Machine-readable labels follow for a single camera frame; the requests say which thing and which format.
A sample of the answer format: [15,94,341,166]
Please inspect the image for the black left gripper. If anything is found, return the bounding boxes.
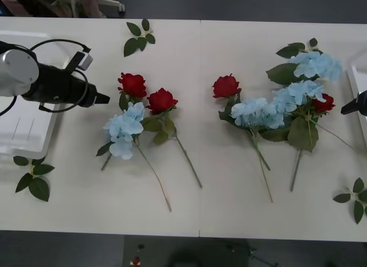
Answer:
[68,73,111,108]

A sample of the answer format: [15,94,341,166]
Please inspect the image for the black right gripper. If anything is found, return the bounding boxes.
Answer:
[341,90,367,117]

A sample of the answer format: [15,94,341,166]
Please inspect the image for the red rose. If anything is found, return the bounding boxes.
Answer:
[142,88,203,189]
[212,73,271,172]
[96,72,147,171]
[287,93,335,192]

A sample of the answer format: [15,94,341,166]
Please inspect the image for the pale blue flower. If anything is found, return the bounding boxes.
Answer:
[103,101,172,212]
[266,38,358,150]
[231,97,290,203]
[271,79,327,147]

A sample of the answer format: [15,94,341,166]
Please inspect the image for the shallow white box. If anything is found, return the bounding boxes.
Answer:
[346,47,367,150]
[0,30,63,161]

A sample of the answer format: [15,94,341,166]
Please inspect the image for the loose green leaf twig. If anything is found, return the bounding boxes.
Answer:
[123,18,157,58]
[332,177,367,225]
[13,155,56,203]

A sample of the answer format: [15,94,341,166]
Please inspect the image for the white wheeled stand leg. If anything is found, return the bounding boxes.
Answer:
[101,0,126,13]

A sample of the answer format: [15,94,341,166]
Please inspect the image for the person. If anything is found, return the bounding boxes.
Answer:
[0,0,107,18]

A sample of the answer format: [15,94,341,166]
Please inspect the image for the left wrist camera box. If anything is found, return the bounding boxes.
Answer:
[67,47,95,73]

